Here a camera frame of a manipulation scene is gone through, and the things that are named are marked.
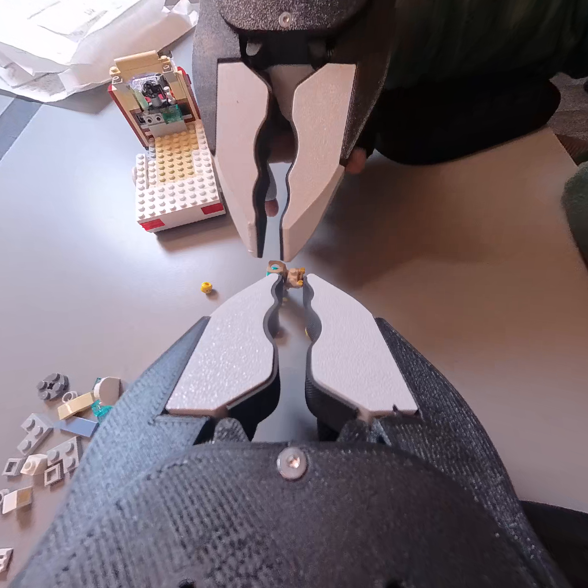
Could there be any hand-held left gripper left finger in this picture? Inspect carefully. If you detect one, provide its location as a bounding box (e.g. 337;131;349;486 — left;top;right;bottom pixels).
165;274;281;416

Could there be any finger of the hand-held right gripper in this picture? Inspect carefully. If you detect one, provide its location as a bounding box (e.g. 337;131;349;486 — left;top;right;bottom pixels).
279;63;358;262
215;61;272;259

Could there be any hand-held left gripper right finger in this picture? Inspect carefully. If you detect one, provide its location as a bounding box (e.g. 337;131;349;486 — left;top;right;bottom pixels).
303;274;420;421

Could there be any white tan lego house model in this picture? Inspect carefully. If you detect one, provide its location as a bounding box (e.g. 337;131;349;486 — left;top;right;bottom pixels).
108;51;227;234

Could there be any white paper bag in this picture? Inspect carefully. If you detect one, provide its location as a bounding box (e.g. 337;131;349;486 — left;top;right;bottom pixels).
0;0;199;101

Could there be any pile of small lego pieces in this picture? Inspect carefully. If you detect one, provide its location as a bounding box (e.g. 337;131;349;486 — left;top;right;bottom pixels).
0;372;125;572

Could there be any person's torso green sweatshirt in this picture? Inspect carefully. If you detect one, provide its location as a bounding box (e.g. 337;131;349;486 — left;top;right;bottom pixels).
560;162;588;260

